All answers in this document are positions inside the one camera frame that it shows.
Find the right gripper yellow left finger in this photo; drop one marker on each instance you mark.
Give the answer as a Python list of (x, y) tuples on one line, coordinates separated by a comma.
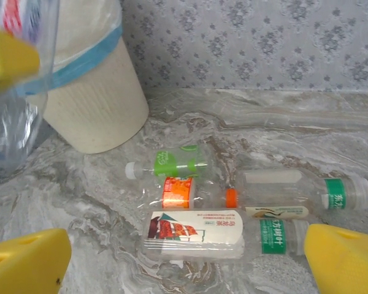
[(24, 263)]

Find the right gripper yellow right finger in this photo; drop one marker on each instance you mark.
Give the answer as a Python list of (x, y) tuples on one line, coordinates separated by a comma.
[(346, 263)]

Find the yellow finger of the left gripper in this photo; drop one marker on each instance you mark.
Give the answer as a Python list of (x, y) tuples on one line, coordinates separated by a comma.
[(9, 55)]

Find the clear bottle white label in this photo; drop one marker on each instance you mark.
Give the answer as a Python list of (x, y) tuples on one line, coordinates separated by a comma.
[(18, 122)]

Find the cream waste bin with liner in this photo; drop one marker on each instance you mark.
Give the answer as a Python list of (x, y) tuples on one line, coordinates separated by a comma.
[(104, 101)]

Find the clear tea bottle green neck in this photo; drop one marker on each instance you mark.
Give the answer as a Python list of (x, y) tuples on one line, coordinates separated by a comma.
[(273, 183)]

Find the tea bottle white red label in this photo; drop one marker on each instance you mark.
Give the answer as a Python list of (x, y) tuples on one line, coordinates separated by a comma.
[(196, 232)]

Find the clear bottle orange label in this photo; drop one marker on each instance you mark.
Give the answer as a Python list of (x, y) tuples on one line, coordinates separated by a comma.
[(178, 193)]

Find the clear bottle green label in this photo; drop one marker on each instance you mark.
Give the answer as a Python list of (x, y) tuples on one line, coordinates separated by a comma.
[(171, 162)]

